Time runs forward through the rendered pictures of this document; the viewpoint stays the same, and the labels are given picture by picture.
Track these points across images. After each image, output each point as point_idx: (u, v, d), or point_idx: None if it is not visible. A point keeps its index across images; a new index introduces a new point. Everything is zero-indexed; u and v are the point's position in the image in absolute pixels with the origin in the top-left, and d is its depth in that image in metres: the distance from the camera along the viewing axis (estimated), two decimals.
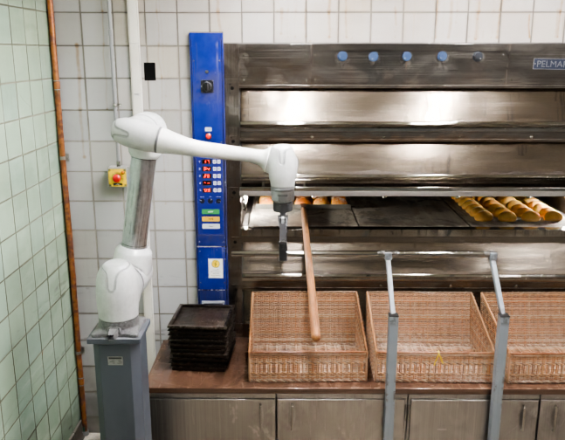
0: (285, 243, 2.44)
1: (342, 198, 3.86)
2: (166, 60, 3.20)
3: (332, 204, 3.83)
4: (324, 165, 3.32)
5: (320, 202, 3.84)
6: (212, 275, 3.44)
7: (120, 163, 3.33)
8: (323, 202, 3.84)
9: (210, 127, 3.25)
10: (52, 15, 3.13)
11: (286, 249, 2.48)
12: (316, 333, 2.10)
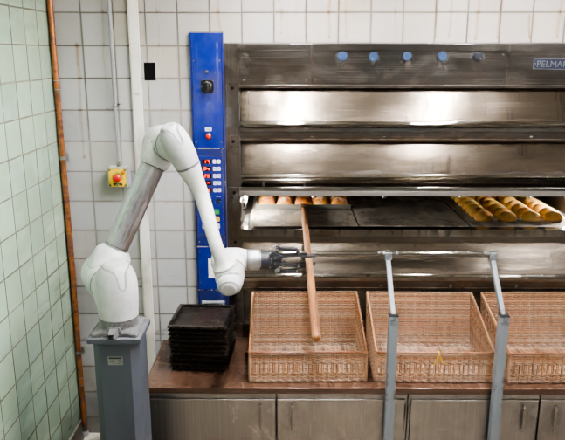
0: (298, 271, 2.87)
1: (342, 198, 3.86)
2: (166, 60, 3.20)
3: (332, 204, 3.83)
4: (324, 165, 3.32)
5: (320, 202, 3.84)
6: (212, 275, 3.44)
7: (120, 163, 3.33)
8: (323, 202, 3.84)
9: (210, 127, 3.25)
10: (52, 15, 3.13)
11: (305, 265, 2.86)
12: (316, 333, 2.10)
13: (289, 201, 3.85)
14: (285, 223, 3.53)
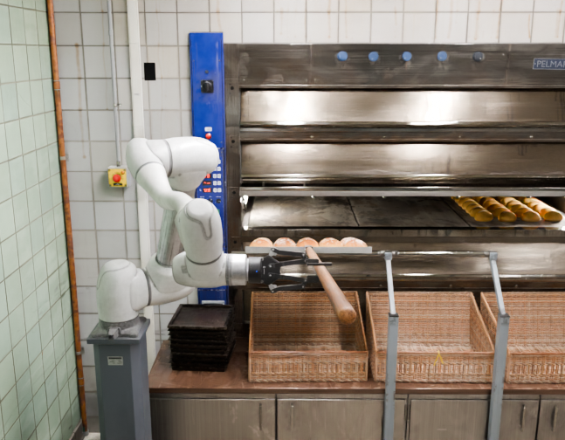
0: (305, 287, 1.87)
1: (360, 240, 2.92)
2: (166, 60, 3.20)
3: (347, 247, 2.88)
4: (324, 165, 3.32)
5: (332, 244, 2.90)
6: None
7: (120, 163, 3.33)
8: (335, 245, 2.89)
9: (210, 127, 3.25)
10: (52, 15, 3.13)
11: (315, 278, 1.87)
12: (347, 306, 1.09)
13: (289, 243, 2.91)
14: (285, 223, 3.53)
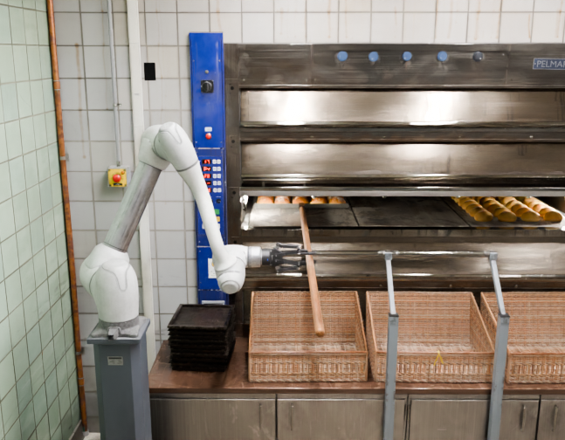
0: (299, 269, 2.89)
1: (341, 197, 3.88)
2: (166, 60, 3.20)
3: (330, 203, 3.85)
4: (324, 165, 3.32)
5: (319, 201, 3.87)
6: (212, 275, 3.44)
7: (120, 163, 3.33)
8: (321, 202, 3.87)
9: (210, 127, 3.25)
10: (52, 15, 3.13)
11: (306, 263, 2.88)
12: (320, 328, 2.12)
13: (287, 200, 3.87)
14: (285, 223, 3.53)
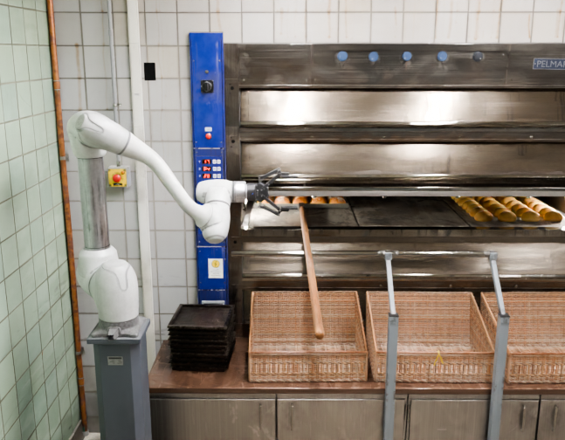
0: (279, 216, 2.81)
1: (341, 197, 3.88)
2: (166, 60, 3.20)
3: (330, 203, 3.85)
4: (324, 165, 3.32)
5: (319, 201, 3.87)
6: (212, 275, 3.44)
7: (120, 163, 3.33)
8: (321, 202, 3.87)
9: (210, 127, 3.25)
10: (52, 15, 3.13)
11: (286, 209, 2.80)
12: (320, 330, 2.12)
13: (287, 200, 3.87)
14: (285, 223, 3.53)
